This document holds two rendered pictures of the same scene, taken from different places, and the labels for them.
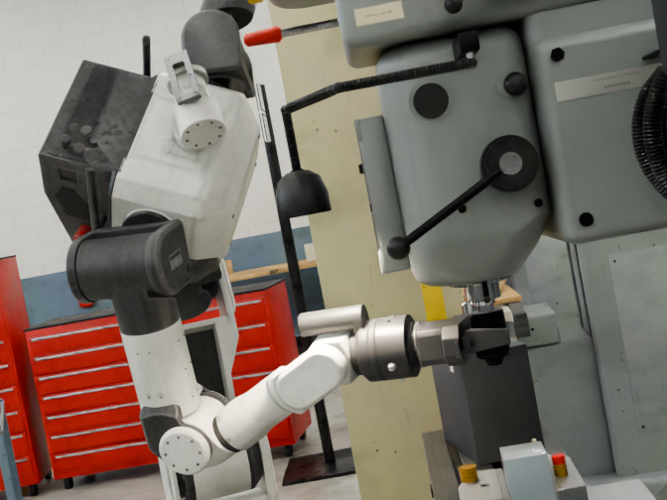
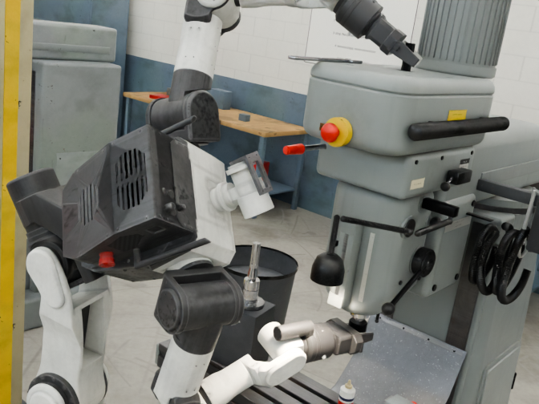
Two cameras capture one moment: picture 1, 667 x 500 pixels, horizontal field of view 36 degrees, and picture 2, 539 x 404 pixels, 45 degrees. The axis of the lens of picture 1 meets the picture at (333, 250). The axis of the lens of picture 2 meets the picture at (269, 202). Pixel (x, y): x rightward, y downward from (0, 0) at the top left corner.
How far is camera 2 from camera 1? 148 cm
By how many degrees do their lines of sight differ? 55
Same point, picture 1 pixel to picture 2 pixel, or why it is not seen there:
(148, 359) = (200, 368)
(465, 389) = (253, 334)
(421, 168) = (394, 261)
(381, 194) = (352, 265)
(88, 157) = (180, 220)
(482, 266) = not seen: hidden behind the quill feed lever
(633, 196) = (446, 276)
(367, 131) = (358, 230)
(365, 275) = not seen: outside the picture
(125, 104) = (181, 170)
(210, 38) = (205, 115)
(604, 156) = (445, 258)
